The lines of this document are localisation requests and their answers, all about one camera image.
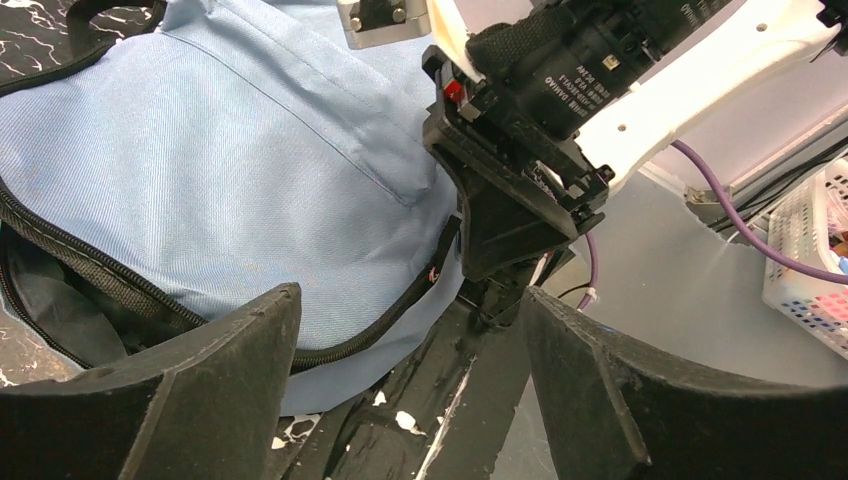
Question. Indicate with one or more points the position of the blue student backpack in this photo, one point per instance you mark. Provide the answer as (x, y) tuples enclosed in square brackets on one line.
[(242, 146)]

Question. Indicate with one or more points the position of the white plastic basket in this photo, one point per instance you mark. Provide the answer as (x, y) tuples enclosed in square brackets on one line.
[(800, 228)]

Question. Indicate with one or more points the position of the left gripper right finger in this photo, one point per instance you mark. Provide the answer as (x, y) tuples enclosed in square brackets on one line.
[(615, 407)]

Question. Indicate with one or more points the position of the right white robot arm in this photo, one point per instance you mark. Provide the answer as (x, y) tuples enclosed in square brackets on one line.
[(538, 121)]

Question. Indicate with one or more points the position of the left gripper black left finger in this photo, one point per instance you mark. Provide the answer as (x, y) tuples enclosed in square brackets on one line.
[(204, 405)]

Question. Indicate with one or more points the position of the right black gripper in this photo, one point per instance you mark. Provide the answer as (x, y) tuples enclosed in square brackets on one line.
[(522, 194)]

